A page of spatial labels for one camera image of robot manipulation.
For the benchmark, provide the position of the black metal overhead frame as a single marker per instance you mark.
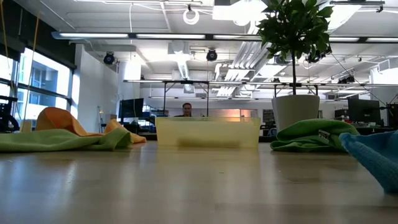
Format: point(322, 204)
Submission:
point(186, 82)

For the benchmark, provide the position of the translucent yellow plastic bin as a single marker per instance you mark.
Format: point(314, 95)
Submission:
point(208, 132)

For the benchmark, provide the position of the blue microfiber towel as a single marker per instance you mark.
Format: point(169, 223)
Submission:
point(376, 158)

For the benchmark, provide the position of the lime green microfiber towel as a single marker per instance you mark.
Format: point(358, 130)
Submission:
point(46, 140)

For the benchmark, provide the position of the black ceiling spotlight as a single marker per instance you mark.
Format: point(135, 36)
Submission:
point(109, 58)
point(211, 55)

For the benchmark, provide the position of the cardboard box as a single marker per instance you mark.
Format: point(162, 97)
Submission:
point(26, 126)

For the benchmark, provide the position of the green leafy potted plant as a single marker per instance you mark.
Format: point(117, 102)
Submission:
point(292, 28)

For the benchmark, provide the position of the black equipment stand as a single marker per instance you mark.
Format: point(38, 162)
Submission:
point(4, 121)

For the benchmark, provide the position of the orange microfiber towel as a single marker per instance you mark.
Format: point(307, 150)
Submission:
point(59, 121)

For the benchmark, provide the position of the black computer monitor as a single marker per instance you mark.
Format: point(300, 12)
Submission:
point(130, 108)
point(363, 112)

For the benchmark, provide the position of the green microfiber towel with label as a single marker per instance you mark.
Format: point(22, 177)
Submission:
point(308, 133)

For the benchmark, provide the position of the black table edge rail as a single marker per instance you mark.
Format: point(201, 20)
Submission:
point(147, 137)

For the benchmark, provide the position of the black ceiling camera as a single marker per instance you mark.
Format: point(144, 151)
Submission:
point(346, 80)

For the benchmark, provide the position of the person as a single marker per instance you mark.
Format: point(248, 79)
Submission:
point(186, 109)

